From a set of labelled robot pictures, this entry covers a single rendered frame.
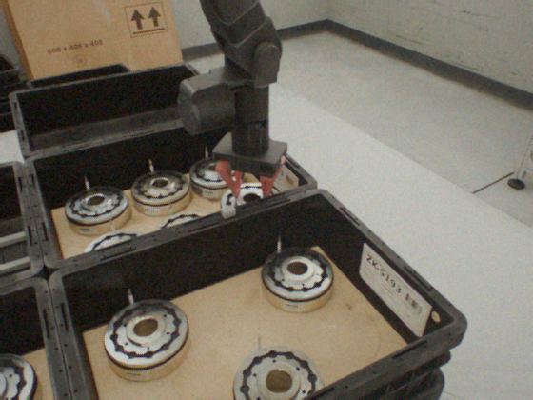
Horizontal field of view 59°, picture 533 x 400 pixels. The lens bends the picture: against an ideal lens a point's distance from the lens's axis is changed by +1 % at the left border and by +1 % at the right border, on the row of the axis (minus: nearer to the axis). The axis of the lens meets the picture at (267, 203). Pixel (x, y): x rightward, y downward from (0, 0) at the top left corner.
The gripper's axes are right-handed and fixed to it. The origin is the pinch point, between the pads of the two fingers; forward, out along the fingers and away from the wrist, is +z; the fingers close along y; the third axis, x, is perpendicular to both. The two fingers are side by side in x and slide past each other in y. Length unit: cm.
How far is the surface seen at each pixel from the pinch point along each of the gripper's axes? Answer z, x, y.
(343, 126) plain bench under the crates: 19, 66, 3
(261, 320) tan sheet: 6.0, -19.0, 8.4
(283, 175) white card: -0.7, 6.2, 3.4
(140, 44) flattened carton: 63, 222, -167
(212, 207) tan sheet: 6.1, 2.1, -8.4
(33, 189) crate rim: -4.0, -14.3, -29.7
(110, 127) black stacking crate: 6.3, 22.6, -43.4
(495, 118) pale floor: 90, 241, 70
